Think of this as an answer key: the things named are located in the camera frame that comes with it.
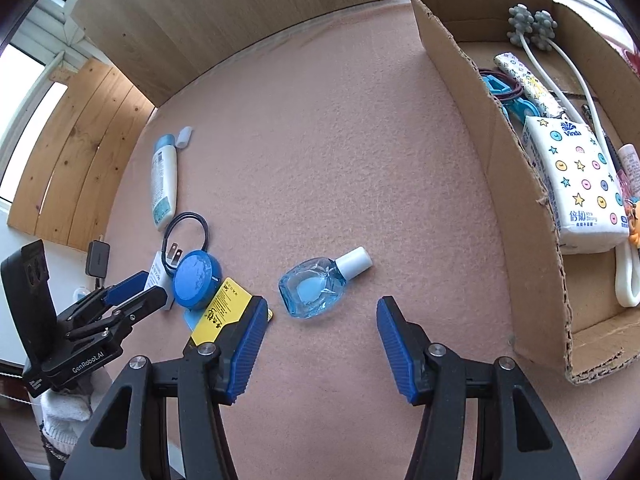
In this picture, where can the white power adapter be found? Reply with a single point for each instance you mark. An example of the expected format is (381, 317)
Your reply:
(160, 270)

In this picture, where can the black power adapter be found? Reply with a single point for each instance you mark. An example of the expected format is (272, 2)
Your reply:
(98, 260)

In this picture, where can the small translucent white cap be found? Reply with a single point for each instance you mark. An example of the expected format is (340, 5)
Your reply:
(185, 137)

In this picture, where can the clear blue liquid bottle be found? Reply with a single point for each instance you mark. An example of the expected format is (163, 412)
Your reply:
(310, 290)

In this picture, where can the wooden slat panel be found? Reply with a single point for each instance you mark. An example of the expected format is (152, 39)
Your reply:
(75, 160)

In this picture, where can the pink white tube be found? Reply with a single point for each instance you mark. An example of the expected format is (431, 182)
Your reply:
(631, 160)

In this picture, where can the white roller massager grey balls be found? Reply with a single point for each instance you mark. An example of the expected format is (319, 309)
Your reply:
(520, 20)

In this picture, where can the yellow packet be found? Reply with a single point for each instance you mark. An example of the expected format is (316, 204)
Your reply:
(222, 305)

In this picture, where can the blue plastic clip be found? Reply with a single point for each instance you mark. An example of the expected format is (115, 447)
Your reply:
(525, 108)

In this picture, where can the white lotion bottle blue cap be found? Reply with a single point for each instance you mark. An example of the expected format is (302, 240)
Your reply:
(164, 180)

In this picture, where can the cardboard box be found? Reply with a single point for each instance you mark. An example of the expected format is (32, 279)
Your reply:
(530, 240)

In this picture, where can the person's left hand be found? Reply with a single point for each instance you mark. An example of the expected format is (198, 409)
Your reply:
(65, 410)

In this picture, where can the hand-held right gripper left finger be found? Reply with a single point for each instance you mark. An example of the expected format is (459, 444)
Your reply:
(247, 350)

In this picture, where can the white printed tissue pack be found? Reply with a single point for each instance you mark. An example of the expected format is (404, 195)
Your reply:
(575, 185)

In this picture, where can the white patterned tube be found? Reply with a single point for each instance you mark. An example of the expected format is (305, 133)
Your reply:
(525, 80)

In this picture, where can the blue round case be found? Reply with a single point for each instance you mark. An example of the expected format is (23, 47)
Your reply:
(195, 280)

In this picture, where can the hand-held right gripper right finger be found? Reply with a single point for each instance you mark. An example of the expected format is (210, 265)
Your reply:
(395, 345)

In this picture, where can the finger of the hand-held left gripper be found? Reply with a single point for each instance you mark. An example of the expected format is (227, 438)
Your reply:
(150, 300)
(125, 285)

